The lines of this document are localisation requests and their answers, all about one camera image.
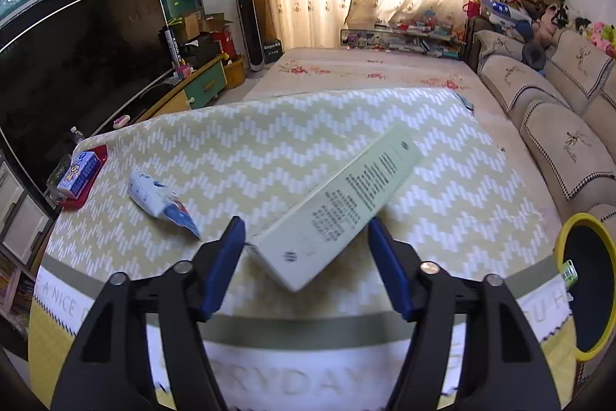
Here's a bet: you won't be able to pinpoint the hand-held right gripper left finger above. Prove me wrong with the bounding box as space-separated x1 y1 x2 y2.
50 216 247 411

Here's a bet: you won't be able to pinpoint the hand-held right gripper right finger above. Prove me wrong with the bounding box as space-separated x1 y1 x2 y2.
368 218 561 411

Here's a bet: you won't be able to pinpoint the long pale green box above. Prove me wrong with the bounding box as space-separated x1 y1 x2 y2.
245 122 424 294

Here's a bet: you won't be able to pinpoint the yellow bin with black liner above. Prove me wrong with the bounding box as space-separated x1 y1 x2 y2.
553 213 616 362

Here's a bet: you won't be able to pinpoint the white and blue packet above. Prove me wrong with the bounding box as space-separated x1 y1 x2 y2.
127 170 201 241

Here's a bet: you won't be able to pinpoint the zigzag patterned play mat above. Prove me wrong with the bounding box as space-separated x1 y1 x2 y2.
29 87 586 411

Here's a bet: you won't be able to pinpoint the red and blue box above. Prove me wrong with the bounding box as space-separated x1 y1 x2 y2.
55 144 110 211

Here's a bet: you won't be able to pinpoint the green and white wrapper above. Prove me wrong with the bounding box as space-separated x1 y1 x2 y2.
562 259 579 289

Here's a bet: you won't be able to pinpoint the green and yellow TV cabinet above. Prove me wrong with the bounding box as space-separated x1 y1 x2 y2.
89 54 228 137

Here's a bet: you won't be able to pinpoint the tan storage box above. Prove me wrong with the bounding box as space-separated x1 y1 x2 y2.
223 55 246 91

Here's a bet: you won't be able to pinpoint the white cabinet doors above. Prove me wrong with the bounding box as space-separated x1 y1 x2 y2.
0 158 57 278

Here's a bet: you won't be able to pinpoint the beige embroidered sofa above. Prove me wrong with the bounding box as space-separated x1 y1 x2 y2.
469 28 616 229

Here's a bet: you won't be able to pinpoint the row of books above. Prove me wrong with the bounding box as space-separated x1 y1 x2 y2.
0 265 37 337

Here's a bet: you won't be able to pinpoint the small black box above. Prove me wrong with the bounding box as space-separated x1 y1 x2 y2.
262 40 284 66

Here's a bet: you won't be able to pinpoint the cluttered glass coffee table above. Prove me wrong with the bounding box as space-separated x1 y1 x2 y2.
339 10 470 58

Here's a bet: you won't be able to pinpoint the open cardboard boxes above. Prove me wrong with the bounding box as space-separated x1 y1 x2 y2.
173 11 233 52

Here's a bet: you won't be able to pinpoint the black tower fan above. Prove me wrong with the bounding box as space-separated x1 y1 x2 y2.
233 0 267 73

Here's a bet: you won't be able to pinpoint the black flat television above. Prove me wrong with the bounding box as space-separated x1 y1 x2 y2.
0 0 177 196

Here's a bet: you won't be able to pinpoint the grey round cushion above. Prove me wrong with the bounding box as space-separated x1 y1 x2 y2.
522 41 547 70

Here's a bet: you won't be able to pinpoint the pile of bags and toys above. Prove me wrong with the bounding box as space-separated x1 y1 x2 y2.
463 0 536 42

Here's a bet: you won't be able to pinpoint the row of plush toys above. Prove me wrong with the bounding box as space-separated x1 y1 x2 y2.
529 4 616 56

